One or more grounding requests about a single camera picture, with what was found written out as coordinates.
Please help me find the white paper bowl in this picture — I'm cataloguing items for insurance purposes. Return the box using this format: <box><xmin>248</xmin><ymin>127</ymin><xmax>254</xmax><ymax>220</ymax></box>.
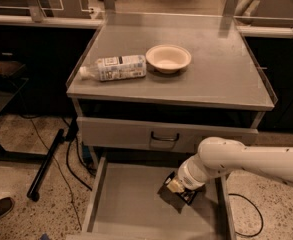
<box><xmin>146</xmin><ymin>45</ymin><xmax>192</xmax><ymax>74</ymax></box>

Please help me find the grey drawer cabinet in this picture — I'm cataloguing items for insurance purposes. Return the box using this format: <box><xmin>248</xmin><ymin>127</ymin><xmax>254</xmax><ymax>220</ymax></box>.
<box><xmin>67</xmin><ymin>13</ymin><xmax>277</xmax><ymax>161</ymax></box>

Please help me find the black floor cable left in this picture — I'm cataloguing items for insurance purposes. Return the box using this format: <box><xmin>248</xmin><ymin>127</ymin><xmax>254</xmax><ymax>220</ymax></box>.
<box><xmin>19</xmin><ymin>113</ymin><xmax>98</xmax><ymax>232</ymax></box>

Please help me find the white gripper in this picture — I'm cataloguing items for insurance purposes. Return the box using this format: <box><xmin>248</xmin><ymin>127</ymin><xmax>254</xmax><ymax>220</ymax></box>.
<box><xmin>167</xmin><ymin>155</ymin><xmax>208</xmax><ymax>193</ymax></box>

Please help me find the dark side table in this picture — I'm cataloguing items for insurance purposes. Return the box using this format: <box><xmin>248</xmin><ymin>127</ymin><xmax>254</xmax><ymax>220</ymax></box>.
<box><xmin>0</xmin><ymin>56</ymin><xmax>28</xmax><ymax>113</ymax></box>

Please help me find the white horizontal rail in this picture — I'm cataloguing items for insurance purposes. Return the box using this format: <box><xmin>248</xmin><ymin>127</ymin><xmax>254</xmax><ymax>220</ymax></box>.
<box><xmin>0</xmin><ymin>15</ymin><xmax>104</xmax><ymax>29</ymax></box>

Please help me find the clear plastic water bottle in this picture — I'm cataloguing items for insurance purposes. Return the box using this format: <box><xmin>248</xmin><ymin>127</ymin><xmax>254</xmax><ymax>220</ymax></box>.
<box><xmin>79</xmin><ymin>55</ymin><xmax>147</xmax><ymax>82</ymax></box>

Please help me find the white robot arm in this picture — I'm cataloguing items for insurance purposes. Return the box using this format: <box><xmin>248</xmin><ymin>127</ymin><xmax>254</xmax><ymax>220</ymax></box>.
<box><xmin>166</xmin><ymin>137</ymin><xmax>293</xmax><ymax>194</ymax></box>

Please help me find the open grey middle drawer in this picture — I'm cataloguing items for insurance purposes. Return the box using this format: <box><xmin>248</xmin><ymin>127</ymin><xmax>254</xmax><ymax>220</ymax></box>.
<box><xmin>66</xmin><ymin>152</ymin><xmax>236</xmax><ymax>240</ymax></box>

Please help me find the black floor cable right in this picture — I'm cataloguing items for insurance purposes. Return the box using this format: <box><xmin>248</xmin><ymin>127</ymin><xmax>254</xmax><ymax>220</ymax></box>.
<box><xmin>228</xmin><ymin>192</ymin><xmax>265</xmax><ymax>238</ymax></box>

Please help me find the grey top drawer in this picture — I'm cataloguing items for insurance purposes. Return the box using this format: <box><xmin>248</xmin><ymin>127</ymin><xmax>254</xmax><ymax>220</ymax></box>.
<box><xmin>77</xmin><ymin>117</ymin><xmax>258</xmax><ymax>153</ymax></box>

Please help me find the black drawer handle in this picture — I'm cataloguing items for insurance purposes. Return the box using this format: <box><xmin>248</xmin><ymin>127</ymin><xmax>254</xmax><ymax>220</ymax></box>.
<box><xmin>150</xmin><ymin>131</ymin><xmax>180</xmax><ymax>142</ymax></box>

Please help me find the black floor cable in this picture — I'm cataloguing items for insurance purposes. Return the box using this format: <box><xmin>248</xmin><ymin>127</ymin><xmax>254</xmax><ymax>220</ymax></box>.
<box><xmin>228</xmin><ymin>192</ymin><xmax>265</xmax><ymax>238</ymax></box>
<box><xmin>19</xmin><ymin>113</ymin><xmax>98</xmax><ymax>232</ymax></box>

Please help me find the black metal stand leg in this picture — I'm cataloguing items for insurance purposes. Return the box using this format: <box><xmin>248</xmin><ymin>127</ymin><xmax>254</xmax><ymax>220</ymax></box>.
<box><xmin>27</xmin><ymin>129</ymin><xmax>64</xmax><ymax>202</ymax></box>

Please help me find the black rxbar chocolate wrapper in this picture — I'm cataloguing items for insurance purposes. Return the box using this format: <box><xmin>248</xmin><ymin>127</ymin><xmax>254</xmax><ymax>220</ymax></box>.
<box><xmin>164</xmin><ymin>172</ymin><xmax>197</xmax><ymax>205</ymax></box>

